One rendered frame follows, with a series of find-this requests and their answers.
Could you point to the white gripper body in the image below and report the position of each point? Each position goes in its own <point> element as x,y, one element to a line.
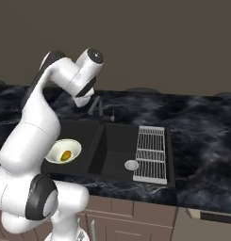
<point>84,99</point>

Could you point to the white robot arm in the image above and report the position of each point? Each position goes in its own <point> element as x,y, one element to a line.
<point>35,131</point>

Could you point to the dark sink faucet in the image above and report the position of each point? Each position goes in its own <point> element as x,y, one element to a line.
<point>98,105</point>

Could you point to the white bowl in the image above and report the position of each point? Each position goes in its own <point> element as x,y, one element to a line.
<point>71,147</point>

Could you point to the black kitchen sink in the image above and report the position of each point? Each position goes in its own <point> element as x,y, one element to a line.
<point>115,147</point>

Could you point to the yellow orange mango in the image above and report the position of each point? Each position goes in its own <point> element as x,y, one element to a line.
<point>66,155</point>

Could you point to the silver sink drain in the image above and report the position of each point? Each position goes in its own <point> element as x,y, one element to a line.
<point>131,165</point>

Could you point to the brown cabinet door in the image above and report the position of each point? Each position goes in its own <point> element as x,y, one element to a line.
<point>132,229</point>

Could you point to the brown drawer front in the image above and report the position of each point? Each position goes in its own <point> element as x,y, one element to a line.
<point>99,204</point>
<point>122,207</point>
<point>154,213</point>

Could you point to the beige dishwasher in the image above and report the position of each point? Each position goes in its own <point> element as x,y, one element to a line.
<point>201,229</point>

